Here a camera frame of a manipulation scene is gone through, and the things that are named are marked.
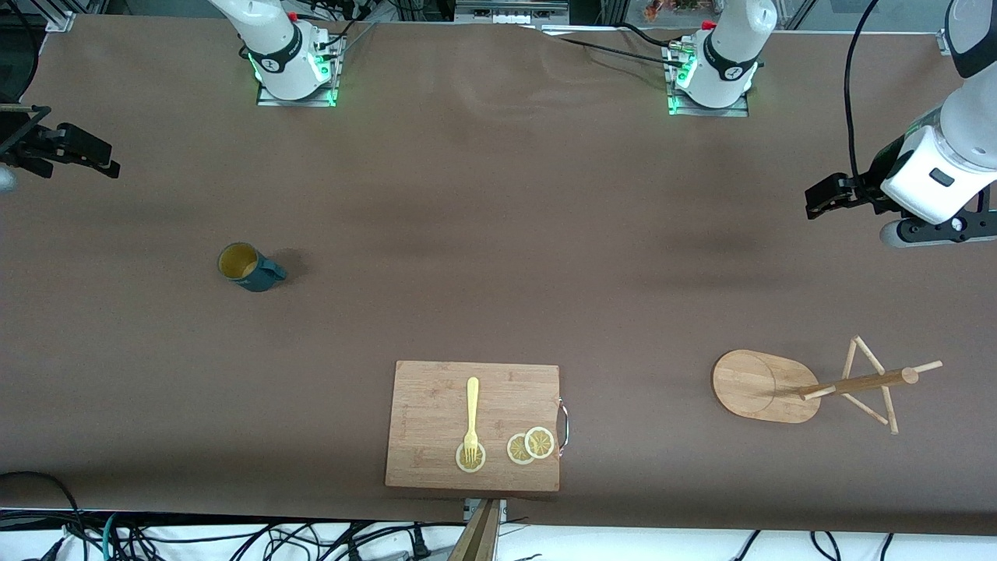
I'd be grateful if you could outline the teal cup yellow inside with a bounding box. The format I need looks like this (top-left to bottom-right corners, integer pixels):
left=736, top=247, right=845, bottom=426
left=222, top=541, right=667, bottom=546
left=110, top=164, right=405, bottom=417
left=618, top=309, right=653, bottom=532
left=217, top=242, right=287, bottom=293

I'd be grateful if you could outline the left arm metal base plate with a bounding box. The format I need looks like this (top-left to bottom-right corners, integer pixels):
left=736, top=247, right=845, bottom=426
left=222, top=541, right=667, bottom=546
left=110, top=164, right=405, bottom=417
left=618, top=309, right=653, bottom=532
left=666, top=39, right=750, bottom=118

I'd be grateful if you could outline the wooden cup rack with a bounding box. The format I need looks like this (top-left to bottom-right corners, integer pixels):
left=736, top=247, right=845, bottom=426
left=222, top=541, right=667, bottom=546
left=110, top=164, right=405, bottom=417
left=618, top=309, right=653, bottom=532
left=711, top=335, right=944, bottom=436

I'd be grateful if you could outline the grey power strip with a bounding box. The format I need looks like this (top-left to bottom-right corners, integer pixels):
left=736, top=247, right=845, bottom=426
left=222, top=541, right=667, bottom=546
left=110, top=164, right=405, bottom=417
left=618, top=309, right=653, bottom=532
left=454, top=0, right=571, bottom=26

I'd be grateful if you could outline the wooden post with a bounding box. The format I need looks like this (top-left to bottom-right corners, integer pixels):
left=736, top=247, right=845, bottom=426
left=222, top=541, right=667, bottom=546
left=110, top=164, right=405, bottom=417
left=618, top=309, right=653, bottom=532
left=448, top=499, right=501, bottom=561

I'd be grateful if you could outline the black table cable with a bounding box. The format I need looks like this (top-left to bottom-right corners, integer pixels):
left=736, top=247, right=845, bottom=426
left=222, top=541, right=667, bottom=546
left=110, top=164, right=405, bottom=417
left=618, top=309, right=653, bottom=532
left=537, top=30, right=677, bottom=68

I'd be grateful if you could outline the teal cable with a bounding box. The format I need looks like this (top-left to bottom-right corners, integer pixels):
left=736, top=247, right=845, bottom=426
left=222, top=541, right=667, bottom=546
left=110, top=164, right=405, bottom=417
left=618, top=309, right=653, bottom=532
left=100, top=512, right=125, bottom=561

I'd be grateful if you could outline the black looped cable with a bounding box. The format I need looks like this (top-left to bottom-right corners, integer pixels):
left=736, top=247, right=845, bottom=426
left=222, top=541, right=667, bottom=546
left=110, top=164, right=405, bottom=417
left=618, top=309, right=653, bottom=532
left=0, top=471, right=88, bottom=561

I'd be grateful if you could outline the yellow plastic fork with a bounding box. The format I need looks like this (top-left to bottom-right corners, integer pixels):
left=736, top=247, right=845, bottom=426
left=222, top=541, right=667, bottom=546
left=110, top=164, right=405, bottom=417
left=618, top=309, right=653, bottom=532
left=463, top=377, right=481, bottom=464

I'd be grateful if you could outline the wooden cutting board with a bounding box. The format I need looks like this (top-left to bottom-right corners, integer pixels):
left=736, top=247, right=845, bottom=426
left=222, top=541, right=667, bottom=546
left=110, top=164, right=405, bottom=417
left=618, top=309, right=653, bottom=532
left=385, top=360, right=570, bottom=492

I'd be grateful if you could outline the black plug cable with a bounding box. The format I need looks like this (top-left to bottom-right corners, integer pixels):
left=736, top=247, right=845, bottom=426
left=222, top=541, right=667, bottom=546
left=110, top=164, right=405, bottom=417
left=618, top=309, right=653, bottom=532
left=393, top=524, right=433, bottom=560

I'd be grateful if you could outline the brown table cover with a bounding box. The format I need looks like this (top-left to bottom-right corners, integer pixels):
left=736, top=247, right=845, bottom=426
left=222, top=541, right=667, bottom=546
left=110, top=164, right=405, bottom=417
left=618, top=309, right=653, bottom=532
left=0, top=14, right=997, bottom=537

